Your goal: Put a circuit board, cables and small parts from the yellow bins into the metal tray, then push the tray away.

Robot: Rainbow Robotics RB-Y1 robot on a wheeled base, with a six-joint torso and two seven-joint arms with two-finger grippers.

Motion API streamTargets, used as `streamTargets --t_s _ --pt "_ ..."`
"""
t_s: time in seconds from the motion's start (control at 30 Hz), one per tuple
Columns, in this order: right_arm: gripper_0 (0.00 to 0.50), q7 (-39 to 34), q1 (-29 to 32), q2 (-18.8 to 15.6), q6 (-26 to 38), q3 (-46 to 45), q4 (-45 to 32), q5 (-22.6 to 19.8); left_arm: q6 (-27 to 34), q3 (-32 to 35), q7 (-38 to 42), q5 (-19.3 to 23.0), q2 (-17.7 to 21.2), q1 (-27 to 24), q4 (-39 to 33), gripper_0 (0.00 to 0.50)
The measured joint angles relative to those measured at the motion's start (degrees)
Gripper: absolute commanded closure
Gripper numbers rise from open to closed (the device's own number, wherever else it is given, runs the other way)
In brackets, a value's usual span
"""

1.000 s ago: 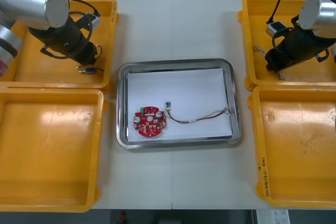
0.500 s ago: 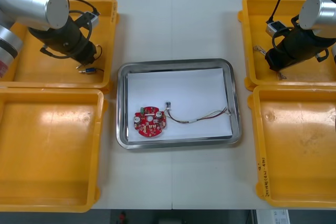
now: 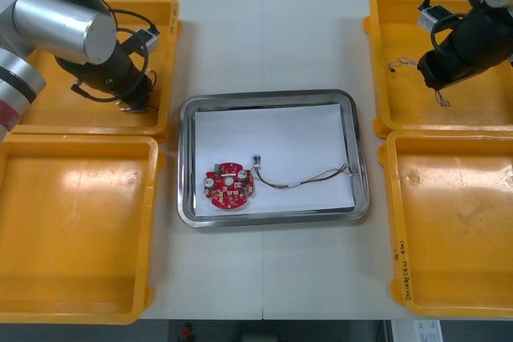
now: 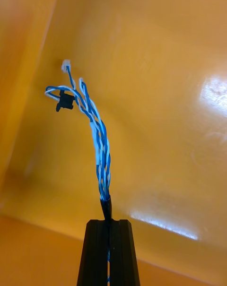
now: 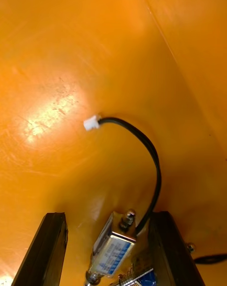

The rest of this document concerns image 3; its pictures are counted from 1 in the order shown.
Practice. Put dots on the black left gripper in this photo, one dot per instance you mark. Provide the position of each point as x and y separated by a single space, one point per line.
136 87

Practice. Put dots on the silver and black left arm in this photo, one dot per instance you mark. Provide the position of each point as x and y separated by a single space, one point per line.
60 29

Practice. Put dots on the small metal solenoid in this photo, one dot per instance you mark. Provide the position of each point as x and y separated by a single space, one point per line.
256 159

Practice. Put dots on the steel tray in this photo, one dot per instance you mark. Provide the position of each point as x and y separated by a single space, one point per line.
184 158

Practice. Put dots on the white box with label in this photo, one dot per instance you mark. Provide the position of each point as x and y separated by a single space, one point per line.
421 331

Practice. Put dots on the white paper sheet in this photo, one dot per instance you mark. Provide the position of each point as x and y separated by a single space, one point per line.
280 138

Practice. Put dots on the solenoid with blue label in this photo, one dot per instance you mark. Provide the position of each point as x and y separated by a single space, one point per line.
136 109

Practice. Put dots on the yellow-orange plastic bin with handwriting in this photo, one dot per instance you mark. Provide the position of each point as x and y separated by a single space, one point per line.
453 218

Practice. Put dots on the round red circuit board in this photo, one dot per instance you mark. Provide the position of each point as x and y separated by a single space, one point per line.
224 194

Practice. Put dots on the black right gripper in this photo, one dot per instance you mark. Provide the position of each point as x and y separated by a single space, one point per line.
449 65

